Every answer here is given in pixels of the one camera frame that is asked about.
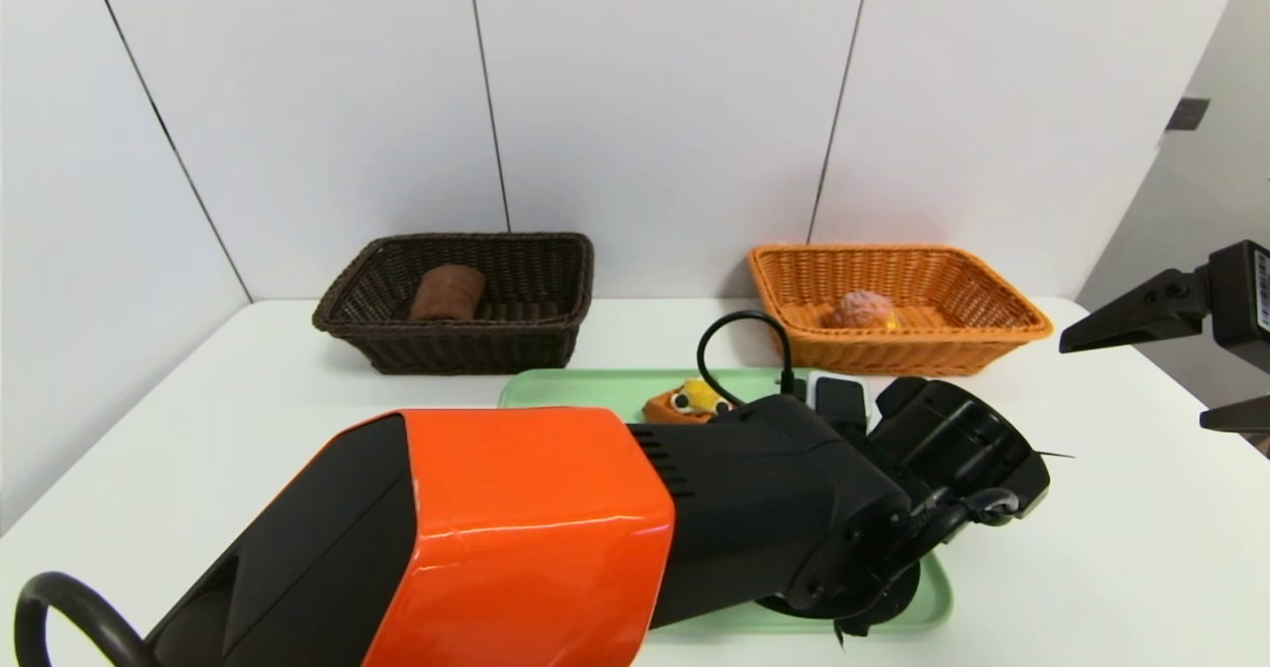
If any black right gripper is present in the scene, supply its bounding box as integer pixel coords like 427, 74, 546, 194
1059, 239, 1270, 433

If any orange wicker basket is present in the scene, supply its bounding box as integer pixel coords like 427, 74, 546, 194
749, 243, 1056, 378

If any brown towel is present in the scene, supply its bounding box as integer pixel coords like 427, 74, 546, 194
408, 262, 488, 324

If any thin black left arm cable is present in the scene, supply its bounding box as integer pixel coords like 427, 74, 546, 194
696, 309, 797, 407

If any dark brown wicker basket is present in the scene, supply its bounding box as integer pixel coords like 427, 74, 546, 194
312, 231, 595, 376

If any orange fruit tart boat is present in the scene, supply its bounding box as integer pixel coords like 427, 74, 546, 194
642, 377, 737, 426

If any thick black left arm hose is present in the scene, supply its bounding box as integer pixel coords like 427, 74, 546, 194
14, 572, 162, 667

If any pink brown cream puff bun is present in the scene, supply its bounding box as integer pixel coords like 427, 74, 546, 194
830, 289, 903, 332

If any light green plastic tray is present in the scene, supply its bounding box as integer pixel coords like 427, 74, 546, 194
498, 367, 955, 637

